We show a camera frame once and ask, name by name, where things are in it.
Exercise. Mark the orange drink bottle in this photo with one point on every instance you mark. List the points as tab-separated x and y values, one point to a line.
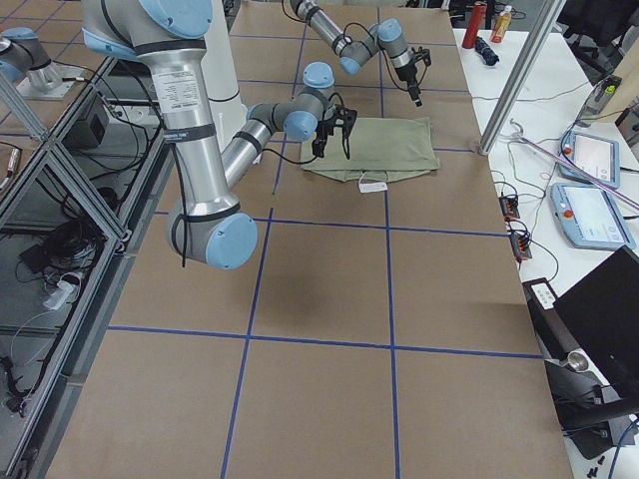
501	25

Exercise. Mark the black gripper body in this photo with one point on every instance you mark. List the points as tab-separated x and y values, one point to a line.
406	75
324	129

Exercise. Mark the folded dark blue umbrella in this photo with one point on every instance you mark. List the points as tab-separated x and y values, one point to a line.
486	53

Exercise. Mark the blue teach pendant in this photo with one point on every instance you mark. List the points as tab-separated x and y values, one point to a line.
596	156
589	217

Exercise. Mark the orange black circuit board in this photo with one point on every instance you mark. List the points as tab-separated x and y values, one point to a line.
509	208

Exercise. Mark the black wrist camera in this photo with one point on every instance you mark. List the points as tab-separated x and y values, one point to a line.
422	55
343	118

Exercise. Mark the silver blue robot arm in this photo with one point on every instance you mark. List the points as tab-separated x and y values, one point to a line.
355	45
168	37

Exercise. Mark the white paper price tag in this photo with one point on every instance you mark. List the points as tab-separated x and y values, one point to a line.
372	187

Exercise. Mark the upper blue teach pendant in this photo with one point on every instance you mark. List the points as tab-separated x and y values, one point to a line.
596	156

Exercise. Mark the olive green long-sleeve shirt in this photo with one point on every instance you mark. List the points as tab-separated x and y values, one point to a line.
383	150

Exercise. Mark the aluminium frame post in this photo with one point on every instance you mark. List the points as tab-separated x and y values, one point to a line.
531	48

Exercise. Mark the white camera mast with base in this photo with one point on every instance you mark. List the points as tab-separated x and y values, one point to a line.
224	75

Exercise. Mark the black laptop computer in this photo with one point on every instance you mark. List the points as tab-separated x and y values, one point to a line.
601	313

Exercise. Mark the red cylindrical bottle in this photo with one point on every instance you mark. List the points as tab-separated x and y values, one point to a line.
477	15

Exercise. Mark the black monitor stand base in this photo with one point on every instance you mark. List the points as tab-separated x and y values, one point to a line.
595	417

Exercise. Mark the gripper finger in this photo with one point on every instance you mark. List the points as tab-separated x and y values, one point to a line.
414	94
318	148

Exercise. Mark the lower blue teach pendant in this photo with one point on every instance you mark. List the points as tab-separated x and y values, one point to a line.
589	217

